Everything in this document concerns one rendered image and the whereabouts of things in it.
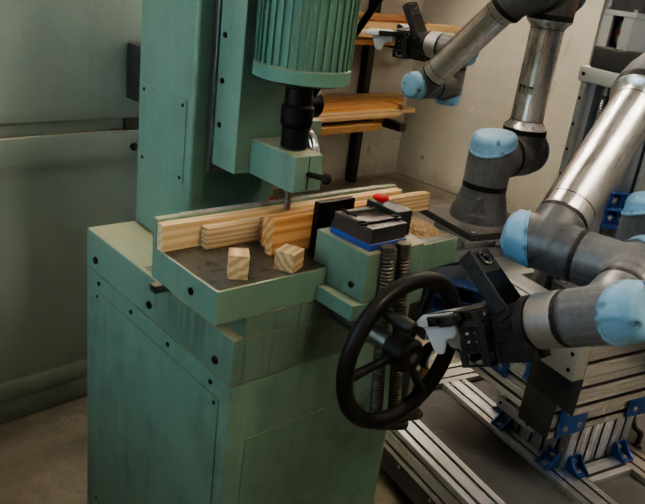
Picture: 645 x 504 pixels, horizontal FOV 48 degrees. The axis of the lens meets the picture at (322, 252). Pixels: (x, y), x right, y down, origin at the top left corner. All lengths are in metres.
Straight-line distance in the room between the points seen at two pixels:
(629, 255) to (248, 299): 0.58
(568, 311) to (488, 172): 1.00
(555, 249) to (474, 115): 4.07
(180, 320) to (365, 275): 0.36
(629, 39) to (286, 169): 0.81
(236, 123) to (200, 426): 0.57
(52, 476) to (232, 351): 1.08
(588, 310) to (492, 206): 1.02
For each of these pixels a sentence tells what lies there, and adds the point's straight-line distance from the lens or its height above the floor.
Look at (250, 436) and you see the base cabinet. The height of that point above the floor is 0.59.
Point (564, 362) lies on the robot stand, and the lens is 1.55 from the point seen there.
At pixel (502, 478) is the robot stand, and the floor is 0.21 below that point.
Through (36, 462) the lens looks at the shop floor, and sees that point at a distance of 2.27.
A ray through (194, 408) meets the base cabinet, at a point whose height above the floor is 0.61.
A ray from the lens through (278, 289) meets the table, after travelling 1.22.
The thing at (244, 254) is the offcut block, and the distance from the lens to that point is 1.18.
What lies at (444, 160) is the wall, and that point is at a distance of 5.22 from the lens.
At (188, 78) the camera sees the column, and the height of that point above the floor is 1.16.
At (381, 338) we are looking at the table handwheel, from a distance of 1.24.
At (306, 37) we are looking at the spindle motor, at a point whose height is 1.28.
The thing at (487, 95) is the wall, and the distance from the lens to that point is 4.99.
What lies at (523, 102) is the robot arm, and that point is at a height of 1.12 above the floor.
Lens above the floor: 1.40
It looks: 22 degrees down
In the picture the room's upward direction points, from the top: 7 degrees clockwise
